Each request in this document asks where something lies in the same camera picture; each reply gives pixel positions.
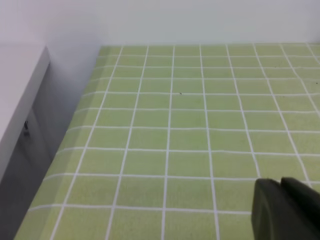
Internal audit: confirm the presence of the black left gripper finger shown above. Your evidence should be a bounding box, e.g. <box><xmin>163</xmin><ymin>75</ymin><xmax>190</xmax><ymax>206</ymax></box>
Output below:
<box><xmin>251</xmin><ymin>177</ymin><xmax>320</xmax><ymax>240</ymax></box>

